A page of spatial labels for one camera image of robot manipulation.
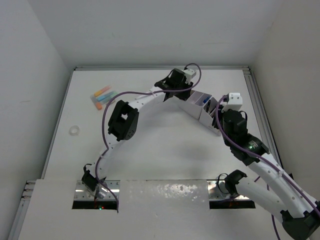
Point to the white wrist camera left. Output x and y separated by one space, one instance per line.
187 73

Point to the pink highlighter yellow-orange cap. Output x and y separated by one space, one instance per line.
101 91

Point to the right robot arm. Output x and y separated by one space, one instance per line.
294 208

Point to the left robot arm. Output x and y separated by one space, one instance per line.
123 122

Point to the white divided organizer left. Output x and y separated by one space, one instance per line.
193 105

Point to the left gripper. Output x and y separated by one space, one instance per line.
183 96

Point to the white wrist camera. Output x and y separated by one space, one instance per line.
232 101
187 73

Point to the clear tape roll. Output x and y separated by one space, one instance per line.
74 130

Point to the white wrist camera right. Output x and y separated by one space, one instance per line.
232 101

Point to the green highlighter clear body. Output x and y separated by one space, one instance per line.
113 93

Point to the blue highlighter clear body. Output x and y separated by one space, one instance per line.
104 97

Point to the orange highlighter clear body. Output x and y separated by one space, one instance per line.
96 103

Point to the large black-handled scissors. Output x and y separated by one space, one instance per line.
208 107

